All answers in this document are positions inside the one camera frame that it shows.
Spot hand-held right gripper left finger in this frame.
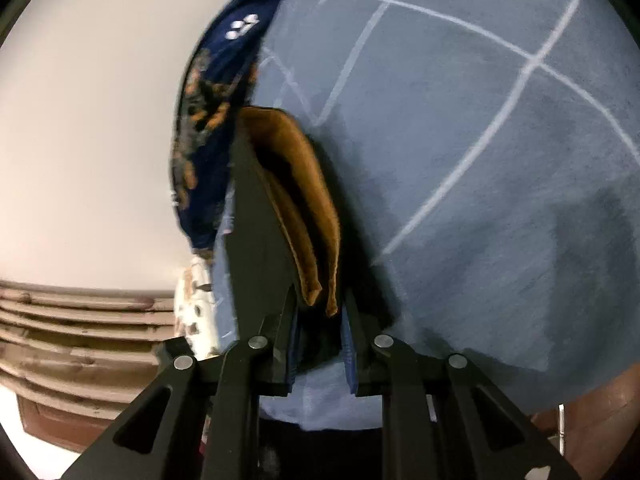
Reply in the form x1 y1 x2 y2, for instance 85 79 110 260
62 285 301 480

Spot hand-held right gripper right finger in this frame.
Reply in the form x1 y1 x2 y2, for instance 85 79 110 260
340 290 581 480

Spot black pants with orange lining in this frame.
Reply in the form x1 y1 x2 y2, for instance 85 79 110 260
222 105 401 366

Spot white floral pillow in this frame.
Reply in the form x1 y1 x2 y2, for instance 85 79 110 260
174 255 223 358

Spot blue checked bed sheet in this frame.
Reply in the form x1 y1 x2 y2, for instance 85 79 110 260
210 0 640 433

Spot beige patterned curtain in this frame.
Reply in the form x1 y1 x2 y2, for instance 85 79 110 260
0 280 188 423

